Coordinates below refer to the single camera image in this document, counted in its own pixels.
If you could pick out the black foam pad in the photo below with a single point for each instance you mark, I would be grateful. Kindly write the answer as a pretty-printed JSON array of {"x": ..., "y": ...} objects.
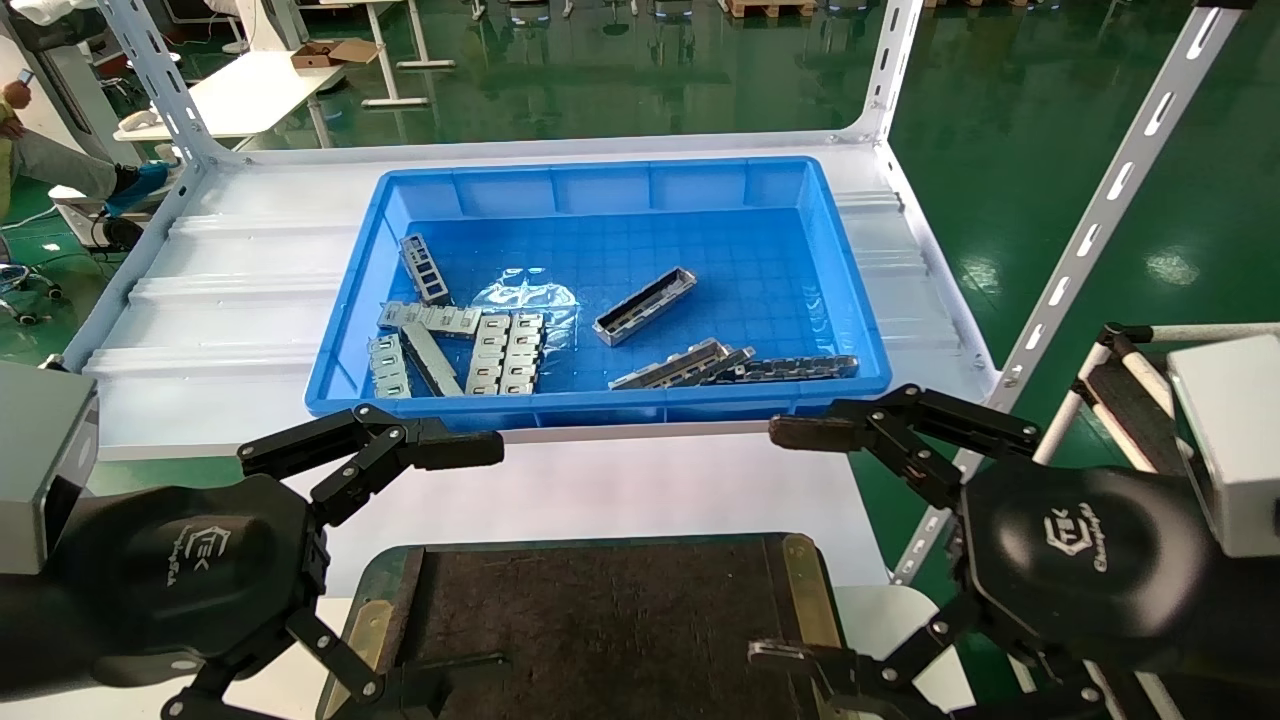
[{"x": 1120, "y": 400}]

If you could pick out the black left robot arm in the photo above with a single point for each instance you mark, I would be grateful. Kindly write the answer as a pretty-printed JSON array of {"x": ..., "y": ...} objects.
[{"x": 35, "y": 640}]

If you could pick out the white slotted shelf post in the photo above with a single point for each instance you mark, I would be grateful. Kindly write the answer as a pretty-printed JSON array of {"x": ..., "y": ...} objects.
[
  {"x": 160, "y": 80},
  {"x": 1110, "y": 200},
  {"x": 893, "y": 60}
]

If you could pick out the silver metal bracket part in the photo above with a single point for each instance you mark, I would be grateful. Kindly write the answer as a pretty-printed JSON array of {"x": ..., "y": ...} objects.
[
  {"x": 732, "y": 362},
  {"x": 489, "y": 352},
  {"x": 524, "y": 352},
  {"x": 386, "y": 368},
  {"x": 430, "y": 318},
  {"x": 434, "y": 362}
]

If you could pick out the open cardboard box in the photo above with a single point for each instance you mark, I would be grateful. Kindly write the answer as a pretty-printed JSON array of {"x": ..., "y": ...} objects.
[{"x": 330, "y": 52}]

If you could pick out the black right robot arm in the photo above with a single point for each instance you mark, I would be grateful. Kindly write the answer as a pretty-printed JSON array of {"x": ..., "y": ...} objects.
[{"x": 1240, "y": 640}]

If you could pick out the dark perforated metal bracket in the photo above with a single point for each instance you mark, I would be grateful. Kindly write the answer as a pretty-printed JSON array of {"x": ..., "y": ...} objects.
[
  {"x": 800, "y": 368},
  {"x": 424, "y": 268}
]

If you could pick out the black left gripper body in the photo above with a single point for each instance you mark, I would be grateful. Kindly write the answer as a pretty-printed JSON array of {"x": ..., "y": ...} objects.
[{"x": 190, "y": 560}]

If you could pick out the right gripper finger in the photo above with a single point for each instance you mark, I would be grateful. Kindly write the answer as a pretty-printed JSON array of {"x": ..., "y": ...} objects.
[
  {"x": 900, "y": 430},
  {"x": 880, "y": 690}
]

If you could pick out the office chair wheel base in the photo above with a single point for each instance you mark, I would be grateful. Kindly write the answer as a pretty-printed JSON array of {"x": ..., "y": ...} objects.
[{"x": 25, "y": 292}]

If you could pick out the black container with brass edges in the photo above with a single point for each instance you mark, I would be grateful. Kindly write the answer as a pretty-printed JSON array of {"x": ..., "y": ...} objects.
[{"x": 600, "y": 620}]

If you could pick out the metal shells at bin front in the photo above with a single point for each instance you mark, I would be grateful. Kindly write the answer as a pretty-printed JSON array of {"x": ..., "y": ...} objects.
[{"x": 668, "y": 367}]

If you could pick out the clear plastic bag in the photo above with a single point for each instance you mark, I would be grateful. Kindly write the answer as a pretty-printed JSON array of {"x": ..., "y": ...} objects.
[{"x": 525, "y": 292}]

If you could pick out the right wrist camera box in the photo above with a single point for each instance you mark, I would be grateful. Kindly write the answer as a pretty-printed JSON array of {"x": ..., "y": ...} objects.
[{"x": 1235, "y": 440}]

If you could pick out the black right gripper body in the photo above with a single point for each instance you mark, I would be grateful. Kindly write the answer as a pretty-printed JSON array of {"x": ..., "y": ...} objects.
[{"x": 1090, "y": 560}]

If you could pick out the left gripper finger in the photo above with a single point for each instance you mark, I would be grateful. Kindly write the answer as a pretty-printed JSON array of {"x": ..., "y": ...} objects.
[
  {"x": 390, "y": 445},
  {"x": 345, "y": 662}
]

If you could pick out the silver metal channel bracket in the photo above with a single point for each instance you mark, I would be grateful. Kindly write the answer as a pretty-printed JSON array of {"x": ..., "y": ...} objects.
[{"x": 645, "y": 305}]

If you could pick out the white background table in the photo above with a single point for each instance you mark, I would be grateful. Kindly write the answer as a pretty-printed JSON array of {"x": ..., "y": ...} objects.
[{"x": 250, "y": 90}]

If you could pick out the white metal shelf board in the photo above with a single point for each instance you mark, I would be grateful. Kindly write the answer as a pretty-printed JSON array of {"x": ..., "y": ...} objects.
[{"x": 250, "y": 300}]

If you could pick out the blue plastic bin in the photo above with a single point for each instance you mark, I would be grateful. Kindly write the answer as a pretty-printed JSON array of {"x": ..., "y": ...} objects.
[{"x": 720, "y": 250}]

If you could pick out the white tube rack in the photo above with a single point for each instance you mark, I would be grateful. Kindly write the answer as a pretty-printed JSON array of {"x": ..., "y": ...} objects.
[{"x": 1220, "y": 331}]

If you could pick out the wooden pallet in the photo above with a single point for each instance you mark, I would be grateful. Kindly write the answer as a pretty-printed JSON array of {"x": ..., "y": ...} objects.
[{"x": 770, "y": 8}]

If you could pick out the seated person grey trousers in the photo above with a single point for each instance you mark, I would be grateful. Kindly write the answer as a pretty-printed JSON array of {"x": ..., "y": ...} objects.
[{"x": 60, "y": 160}]

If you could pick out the white desk frame legs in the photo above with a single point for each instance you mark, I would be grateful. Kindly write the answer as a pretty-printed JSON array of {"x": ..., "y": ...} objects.
[{"x": 395, "y": 101}]

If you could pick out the small white object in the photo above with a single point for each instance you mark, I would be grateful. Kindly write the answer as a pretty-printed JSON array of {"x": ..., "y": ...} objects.
[{"x": 140, "y": 118}]

